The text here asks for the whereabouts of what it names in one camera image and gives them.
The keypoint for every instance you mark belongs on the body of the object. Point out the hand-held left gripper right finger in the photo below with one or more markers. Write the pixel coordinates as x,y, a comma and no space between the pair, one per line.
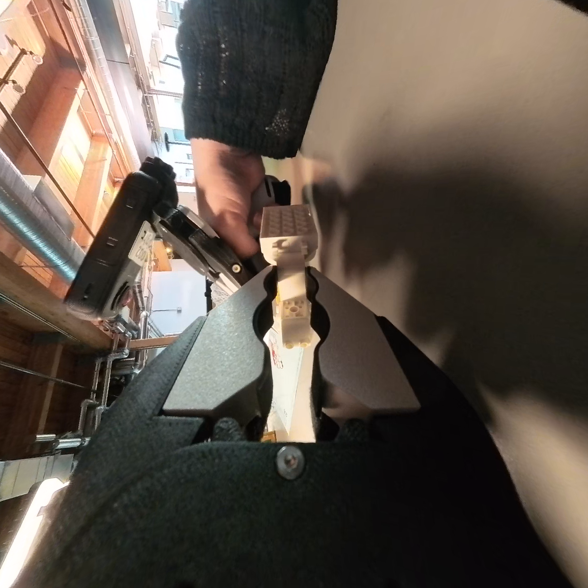
363,367

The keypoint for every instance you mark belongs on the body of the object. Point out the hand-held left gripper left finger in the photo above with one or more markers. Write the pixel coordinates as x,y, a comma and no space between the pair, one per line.
216,358

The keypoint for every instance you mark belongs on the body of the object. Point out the white lego model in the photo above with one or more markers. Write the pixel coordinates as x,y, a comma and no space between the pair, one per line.
287,225

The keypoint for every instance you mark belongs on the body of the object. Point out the lego instruction booklet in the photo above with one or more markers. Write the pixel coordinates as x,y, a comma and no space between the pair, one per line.
287,381

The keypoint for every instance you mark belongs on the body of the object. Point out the person's right hand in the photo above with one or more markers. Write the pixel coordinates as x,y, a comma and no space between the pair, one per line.
220,183

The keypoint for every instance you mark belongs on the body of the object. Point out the wooden ceiling beam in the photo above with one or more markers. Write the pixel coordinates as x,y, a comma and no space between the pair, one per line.
36,294

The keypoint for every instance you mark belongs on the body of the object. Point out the metal pipe fittings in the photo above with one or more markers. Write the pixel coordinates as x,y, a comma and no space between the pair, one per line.
119,340

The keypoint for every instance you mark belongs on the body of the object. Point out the silver ventilation duct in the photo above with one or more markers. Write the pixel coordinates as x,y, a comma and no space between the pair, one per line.
27,216

